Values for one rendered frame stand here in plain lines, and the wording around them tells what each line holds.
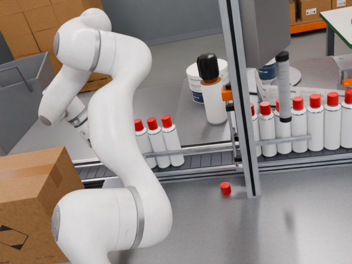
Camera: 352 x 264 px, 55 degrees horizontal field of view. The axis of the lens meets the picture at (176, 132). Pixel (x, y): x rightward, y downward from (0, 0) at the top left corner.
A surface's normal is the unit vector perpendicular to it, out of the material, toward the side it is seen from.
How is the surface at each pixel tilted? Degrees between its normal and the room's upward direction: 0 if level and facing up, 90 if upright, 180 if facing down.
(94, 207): 39
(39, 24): 90
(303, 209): 0
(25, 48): 90
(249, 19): 90
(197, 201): 0
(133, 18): 90
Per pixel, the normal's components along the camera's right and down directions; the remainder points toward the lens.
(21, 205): -0.03, 0.54
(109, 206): 0.42, -0.61
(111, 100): 0.18, -0.40
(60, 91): 0.09, 0.08
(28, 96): 0.23, 0.53
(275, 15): 0.73, 0.22
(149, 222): 0.51, -0.10
